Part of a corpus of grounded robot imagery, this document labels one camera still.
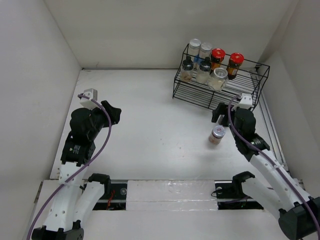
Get black-capped brown spice bottle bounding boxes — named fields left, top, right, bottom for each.
left=180, top=56, right=194, bottom=83

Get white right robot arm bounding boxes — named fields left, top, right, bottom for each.
left=211, top=102, right=320, bottom=240

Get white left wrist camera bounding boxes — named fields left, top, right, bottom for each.
left=78, top=88, right=98, bottom=110

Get white-lid spice jar front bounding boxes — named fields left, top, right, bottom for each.
left=208, top=125, right=226, bottom=145

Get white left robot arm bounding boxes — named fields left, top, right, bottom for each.
left=26, top=95, right=122, bottom=240

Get black-capped white powder bottle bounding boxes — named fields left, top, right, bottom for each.
left=196, top=57, right=212, bottom=84

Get silver-capped blue-label shaker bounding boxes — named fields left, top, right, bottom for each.
left=187, top=38, right=202, bottom=68
left=198, top=42, right=213, bottom=63

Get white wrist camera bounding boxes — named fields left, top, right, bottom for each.
left=78, top=88, right=98, bottom=110
left=231, top=93, right=253, bottom=111

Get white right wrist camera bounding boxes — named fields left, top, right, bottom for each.
left=231, top=93, right=253, bottom=111

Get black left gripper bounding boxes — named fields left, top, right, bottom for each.
left=86, top=100, right=120, bottom=140

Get red-capped dark sauce bottle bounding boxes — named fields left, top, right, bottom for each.
left=210, top=48, right=226, bottom=71

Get red-lid brown sauce jar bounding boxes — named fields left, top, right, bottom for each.
left=226, top=52, right=245, bottom=80

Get black wire shelf rack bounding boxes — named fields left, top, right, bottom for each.
left=172, top=59, right=270, bottom=111

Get clear glass jar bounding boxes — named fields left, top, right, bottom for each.
left=207, top=67, right=228, bottom=92

